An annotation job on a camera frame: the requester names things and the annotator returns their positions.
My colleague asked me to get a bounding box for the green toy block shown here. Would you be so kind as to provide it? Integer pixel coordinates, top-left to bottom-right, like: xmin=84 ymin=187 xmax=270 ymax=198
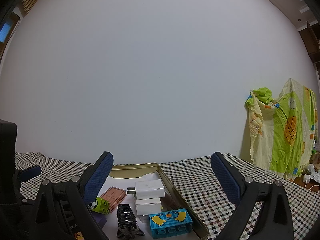
xmin=88 ymin=196 xmax=117 ymax=215

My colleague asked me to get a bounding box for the wooden slatted panel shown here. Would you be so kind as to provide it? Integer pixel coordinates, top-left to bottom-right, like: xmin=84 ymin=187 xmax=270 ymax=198
xmin=21 ymin=0 xmax=38 ymax=12

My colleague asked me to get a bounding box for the white wall plug with cable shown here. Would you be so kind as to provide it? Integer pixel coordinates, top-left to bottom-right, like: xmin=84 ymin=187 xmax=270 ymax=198
xmin=303 ymin=174 xmax=320 ymax=193

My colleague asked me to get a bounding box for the white box with red label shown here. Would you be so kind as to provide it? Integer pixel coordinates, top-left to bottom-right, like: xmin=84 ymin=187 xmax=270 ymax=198
xmin=135 ymin=198 xmax=162 ymax=216

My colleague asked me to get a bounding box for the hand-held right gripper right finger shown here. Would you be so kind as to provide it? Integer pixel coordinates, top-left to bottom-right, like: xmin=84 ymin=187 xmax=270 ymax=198
xmin=211 ymin=152 xmax=294 ymax=240

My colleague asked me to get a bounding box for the green yellow printed cloth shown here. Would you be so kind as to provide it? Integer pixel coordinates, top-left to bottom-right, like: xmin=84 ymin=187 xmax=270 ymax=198
xmin=245 ymin=78 xmax=318 ymax=182

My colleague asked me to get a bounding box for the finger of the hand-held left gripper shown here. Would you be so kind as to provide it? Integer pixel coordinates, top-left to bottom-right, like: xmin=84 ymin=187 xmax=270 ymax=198
xmin=17 ymin=165 xmax=42 ymax=182

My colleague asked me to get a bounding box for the gold metal tin box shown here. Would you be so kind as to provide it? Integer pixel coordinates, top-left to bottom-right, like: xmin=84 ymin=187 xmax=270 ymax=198
xmin=100 ymin=162 xmax=209 ymax=240

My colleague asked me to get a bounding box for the black patterned hair claw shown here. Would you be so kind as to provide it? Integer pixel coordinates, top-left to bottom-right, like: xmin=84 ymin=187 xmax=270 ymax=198
xmin=116 ymin=204 xmax=145 ymax=238

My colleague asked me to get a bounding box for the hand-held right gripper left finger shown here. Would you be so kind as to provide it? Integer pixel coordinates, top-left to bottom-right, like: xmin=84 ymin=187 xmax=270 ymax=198
xmin=30 ymin=151 xmax=113 ymax=240

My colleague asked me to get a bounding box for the brown wooden cabinet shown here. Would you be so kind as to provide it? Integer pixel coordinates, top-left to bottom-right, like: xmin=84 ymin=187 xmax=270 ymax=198
xmin=299 ymin=21 xmax=320 ymax=63

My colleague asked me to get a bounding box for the checkered tablecloth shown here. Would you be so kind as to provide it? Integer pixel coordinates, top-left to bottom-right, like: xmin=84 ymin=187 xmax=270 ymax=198
xmin=14 ymin=152 xmax=320 ymax=240

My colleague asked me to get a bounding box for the white charger plug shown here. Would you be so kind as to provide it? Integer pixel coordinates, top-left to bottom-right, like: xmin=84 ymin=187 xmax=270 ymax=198
xmin=127 ymin=179 xmax=166 ymax=200

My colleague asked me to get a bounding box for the blue toy block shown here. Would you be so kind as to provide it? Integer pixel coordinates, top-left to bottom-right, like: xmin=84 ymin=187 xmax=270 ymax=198
xmin=149 ymin=208 xmax=193 ymax=239

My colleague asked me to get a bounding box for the purple item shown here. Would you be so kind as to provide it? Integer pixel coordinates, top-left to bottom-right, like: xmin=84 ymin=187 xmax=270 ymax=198
xmin=96 ymin=214 xmax=107 ymax=228

